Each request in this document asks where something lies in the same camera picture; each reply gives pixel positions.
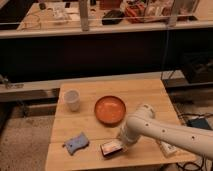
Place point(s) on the white ceramic cup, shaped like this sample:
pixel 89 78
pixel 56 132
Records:
pixel 72 99

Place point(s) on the metal frame post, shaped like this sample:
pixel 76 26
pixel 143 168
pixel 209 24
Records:
pixel 83 10

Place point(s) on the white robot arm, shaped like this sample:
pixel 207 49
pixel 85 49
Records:
pixel 142 122

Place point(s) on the black power box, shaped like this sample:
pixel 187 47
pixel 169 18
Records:
pixel 200 123

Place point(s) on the orange bowl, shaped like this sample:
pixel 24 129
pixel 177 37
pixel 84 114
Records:
pixel 110 110

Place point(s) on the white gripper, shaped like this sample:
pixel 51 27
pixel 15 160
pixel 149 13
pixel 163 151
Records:
pixel 122 143

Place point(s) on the orange tool on bench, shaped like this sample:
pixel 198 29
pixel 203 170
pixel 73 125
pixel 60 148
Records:
pixel 135 13

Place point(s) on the black bag on bench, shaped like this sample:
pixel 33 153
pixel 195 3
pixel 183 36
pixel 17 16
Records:
pixel 112 17

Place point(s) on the wooden table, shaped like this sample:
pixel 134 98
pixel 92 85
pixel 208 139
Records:
pixel 68 124

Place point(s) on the white glue bottle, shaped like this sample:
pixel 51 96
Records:
pixel 167 149

